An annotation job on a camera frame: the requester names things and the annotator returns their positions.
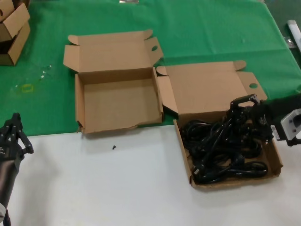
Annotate green table cloth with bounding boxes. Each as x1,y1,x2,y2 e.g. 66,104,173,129
0,0,301,139

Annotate white flat panel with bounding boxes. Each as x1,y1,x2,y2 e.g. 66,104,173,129
286,20,301,54

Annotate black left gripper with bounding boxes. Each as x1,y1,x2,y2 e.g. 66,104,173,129
0,113,35,163

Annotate metal table clamp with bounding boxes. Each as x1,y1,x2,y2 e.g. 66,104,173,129
285,36,296,49

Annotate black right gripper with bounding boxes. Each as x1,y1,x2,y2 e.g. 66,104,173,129
227,94,273,142

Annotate open flat cardboard box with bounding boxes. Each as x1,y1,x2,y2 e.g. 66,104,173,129
63,29,165,134
156,60,284,189

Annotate small open cardboard box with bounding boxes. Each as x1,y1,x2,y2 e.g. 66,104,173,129
0,22,31,66
0,0,31,42

